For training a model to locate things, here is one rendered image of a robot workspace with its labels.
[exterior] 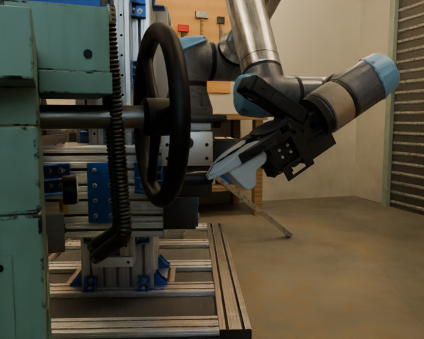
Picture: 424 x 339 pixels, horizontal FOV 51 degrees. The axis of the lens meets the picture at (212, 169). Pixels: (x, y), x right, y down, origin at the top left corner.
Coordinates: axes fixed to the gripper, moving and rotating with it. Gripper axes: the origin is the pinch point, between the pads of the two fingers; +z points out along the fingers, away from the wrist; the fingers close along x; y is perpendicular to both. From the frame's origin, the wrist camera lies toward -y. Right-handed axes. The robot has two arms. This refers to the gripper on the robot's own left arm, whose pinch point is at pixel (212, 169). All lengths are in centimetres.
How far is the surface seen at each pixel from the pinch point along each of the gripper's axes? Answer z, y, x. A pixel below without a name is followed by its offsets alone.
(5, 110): 19.2, -20.2, -11.6
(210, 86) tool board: -129, 21, 329
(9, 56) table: 16.2, -23.1, -20.7
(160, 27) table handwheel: -4.1, -21.3, 1.7
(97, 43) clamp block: 4.8, -23.3, 2.2
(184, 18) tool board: -137, -43, 329
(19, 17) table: 13.8, -25.5, -20.7
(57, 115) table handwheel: 14.4, -17.6, 6.6
